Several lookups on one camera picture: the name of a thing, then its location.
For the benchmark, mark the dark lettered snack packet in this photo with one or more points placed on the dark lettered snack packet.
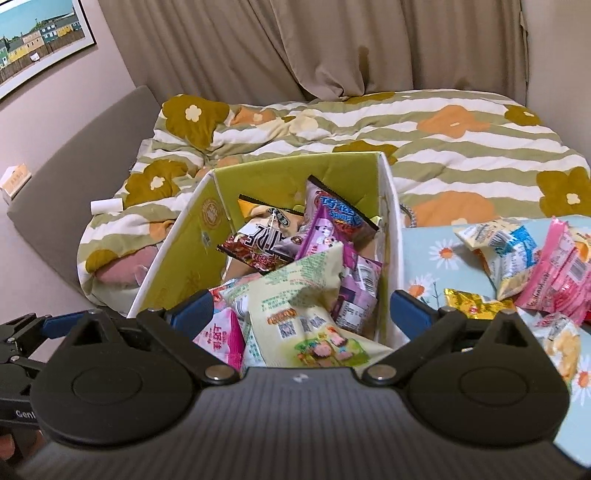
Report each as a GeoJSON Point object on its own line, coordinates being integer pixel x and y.
{"type": "Point", "coordinates": [258, 249]}

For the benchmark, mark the framed wall poster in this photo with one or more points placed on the framed wall poster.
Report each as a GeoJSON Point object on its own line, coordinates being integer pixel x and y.
{"type": "Point", "coordinates": [37, 41]}

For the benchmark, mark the blue white snack packet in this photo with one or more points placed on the blue white snack packet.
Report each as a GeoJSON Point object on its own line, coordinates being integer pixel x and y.
{"type": "Point", "coordinates": [503, 249]}

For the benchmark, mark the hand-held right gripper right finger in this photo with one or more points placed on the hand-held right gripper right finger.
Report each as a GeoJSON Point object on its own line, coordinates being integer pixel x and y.
{"type": "Point", "coordinates": [410, 316]}

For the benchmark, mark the yellow snack packet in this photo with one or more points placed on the yellow snack packet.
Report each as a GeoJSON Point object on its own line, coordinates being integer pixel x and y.
{"type": "Point", "coordinates": [258, 207]}

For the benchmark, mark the green cardboard box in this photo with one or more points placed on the green cardboard box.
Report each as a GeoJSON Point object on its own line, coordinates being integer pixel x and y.
{"type": "Point", "coordinates": [184, 258]}

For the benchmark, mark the grey upholstered headboard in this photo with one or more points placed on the grey upholstered headboard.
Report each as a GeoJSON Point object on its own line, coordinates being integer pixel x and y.
{"type": "Point", "coordinates": [69, 175]}

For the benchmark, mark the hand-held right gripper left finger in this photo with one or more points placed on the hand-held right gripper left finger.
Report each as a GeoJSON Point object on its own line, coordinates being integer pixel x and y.
{"type": "Point", "coordinates": [194, 314]}

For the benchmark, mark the dark cookie snack packet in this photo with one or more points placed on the dark cookie snack packet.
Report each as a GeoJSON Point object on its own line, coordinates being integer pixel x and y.
{"type": "Point", "coordinates": [344, 214]}

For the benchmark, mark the pink striped snack packet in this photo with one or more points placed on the pink striped snack packet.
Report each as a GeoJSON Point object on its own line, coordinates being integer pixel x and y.
{"type": "Point", "coordinates": [558, 272]}

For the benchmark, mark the cream orange snack packet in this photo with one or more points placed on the cream orange snack packet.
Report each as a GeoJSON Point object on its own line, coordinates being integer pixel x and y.
{"type": "Point", "coordinates": [584, 244]}

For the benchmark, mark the small golden candy packet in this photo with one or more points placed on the small golden candy packet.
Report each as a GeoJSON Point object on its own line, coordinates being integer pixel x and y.
{"type": "Point", "coordinates": [475, 304]}

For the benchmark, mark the pale yellow chips packet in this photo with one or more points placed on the pale yellow chips packet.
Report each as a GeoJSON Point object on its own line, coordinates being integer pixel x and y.
{"type": "Point", "coordinates": [561, 346]}

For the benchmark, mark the lavender cartoon snack packet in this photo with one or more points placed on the lavender cartoon snack packet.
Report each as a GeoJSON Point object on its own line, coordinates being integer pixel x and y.
{"type": "Point", "coordinates": [318, 235]}

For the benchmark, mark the purple snack packet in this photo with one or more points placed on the purple snack packet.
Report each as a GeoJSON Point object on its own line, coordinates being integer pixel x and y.
{"type": "Point", "coordinates": [360, 295]}

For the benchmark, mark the beige curtain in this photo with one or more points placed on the beige curtain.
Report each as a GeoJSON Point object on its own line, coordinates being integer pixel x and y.
{"type": "Point", "coordinates": [323, 46]}

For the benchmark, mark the floral striped quilt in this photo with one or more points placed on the floral striped quilt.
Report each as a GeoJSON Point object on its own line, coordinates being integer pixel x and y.
{"type": "Point", "coordinates": [461, 152]}

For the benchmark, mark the pink white snack packet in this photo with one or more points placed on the pink white snack packet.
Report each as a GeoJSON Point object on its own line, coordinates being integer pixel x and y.
{"type": "Point", "coordinates": [217, 339]}

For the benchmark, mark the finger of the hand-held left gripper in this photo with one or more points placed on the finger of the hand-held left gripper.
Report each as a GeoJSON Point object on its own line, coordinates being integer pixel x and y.
{"type": "Point", "coordinates": [23, 360]}
{"type": "Point", "coordinates": [57, 325]}

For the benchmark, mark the pale green snack packet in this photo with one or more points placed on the pale green snack packet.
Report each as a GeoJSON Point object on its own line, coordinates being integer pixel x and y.
{"type": "Point", "coordinates": [295, 300]}

